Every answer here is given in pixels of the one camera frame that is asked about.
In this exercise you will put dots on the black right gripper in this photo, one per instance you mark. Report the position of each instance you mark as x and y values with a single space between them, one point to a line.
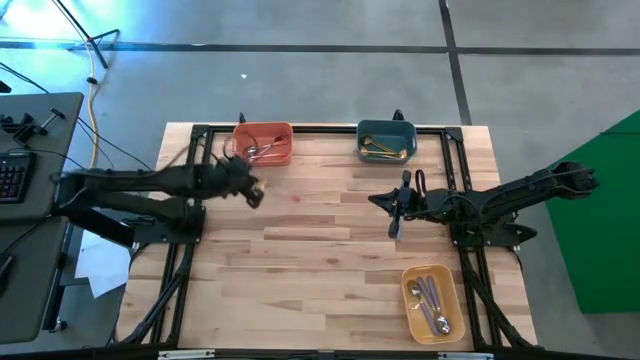
420 205

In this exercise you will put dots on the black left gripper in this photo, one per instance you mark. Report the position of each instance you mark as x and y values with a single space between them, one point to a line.
235 177

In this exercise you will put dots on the gold spoon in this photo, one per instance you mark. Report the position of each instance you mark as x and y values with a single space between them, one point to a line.
367 140
380 157
402 154

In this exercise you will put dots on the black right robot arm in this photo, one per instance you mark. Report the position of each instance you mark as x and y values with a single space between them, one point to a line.
525 187

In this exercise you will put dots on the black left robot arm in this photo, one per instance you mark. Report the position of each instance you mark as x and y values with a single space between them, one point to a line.
150 180

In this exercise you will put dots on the orange plastic bin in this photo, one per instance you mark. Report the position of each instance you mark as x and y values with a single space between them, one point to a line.
270 130

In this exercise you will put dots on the teal plastic bin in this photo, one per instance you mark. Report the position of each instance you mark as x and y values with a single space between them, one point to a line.
395 131

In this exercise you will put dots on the black table clamp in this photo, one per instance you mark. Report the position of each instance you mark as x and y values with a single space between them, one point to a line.
398 116
242 119

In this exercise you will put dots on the yellow plastic bin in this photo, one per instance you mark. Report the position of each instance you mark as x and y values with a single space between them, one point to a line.
452 287

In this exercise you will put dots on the white paper sheet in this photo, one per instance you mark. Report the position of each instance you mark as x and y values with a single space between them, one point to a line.
100 265

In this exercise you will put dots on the grey desk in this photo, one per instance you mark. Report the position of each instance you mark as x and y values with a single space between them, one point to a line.
30 300
50 140

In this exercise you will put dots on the green floor mat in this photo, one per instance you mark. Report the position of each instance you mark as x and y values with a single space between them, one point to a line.
600 250

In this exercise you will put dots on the black tripod stand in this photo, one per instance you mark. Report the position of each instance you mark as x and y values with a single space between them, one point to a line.
87 36

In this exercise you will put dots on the black desk clamp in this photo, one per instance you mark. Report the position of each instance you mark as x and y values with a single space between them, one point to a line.
25 131

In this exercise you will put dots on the black keyboard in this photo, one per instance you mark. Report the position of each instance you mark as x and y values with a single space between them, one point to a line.
15 177

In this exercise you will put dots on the black aluminium table frame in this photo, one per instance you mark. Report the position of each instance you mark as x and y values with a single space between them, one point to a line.
325 129

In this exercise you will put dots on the silver bracket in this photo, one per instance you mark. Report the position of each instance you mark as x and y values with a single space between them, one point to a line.
185 354
465 356

